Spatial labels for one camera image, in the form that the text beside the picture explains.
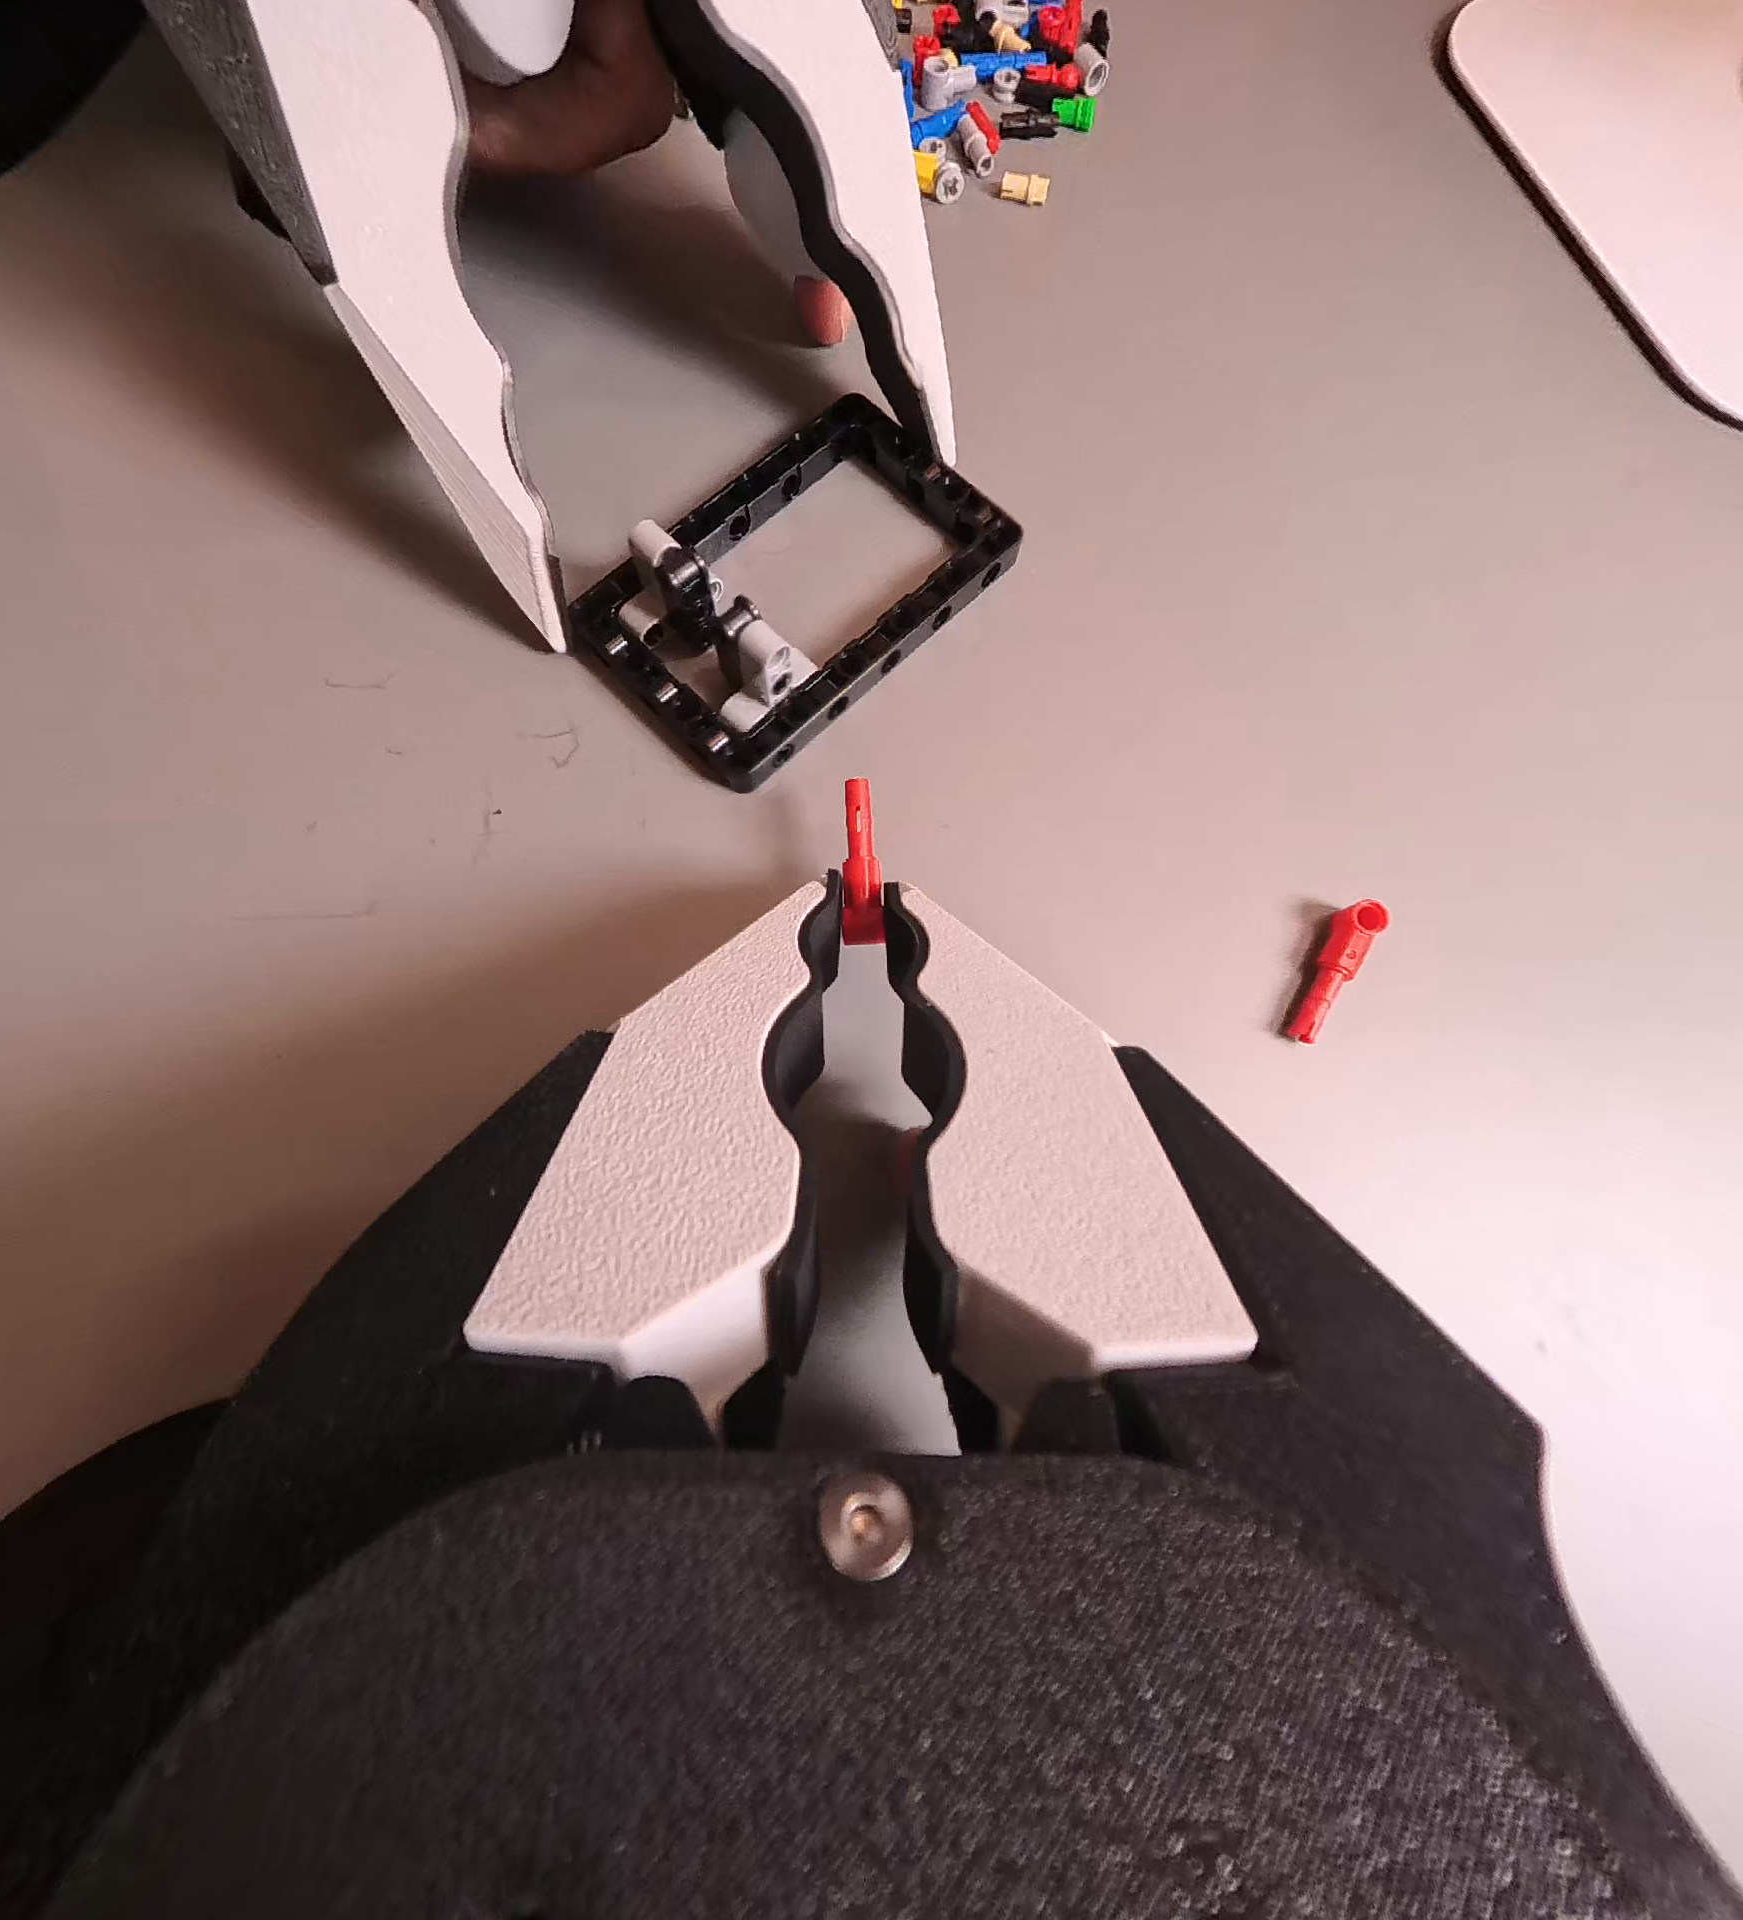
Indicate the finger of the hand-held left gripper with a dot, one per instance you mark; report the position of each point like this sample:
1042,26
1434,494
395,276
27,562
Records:
377,225
856,151

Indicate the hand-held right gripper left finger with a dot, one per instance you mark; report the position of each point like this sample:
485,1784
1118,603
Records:
632,1200

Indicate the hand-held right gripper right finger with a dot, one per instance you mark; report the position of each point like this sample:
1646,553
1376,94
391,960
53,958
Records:
1082,1200

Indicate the pile of small lego pieces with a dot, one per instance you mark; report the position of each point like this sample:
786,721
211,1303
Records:
992,74

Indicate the red lego axle pin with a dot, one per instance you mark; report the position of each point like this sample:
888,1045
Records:
860,885

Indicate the grey and black lego assembly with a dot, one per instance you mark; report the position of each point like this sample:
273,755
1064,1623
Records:
654,549

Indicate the black rectangular lego frame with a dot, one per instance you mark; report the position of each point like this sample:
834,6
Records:
886,656

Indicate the grey lego connector assembly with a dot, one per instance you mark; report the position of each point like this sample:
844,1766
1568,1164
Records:
770,653

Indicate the yellow lego connector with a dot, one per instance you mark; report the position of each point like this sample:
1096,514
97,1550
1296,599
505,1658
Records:
938,177

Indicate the tan lego pin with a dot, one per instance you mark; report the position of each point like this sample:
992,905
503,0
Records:
1024,188

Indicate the person's right hand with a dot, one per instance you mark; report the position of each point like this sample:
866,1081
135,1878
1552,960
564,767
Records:
906,1163

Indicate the person's left hand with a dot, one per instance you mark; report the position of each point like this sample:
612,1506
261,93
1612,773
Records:
602,104

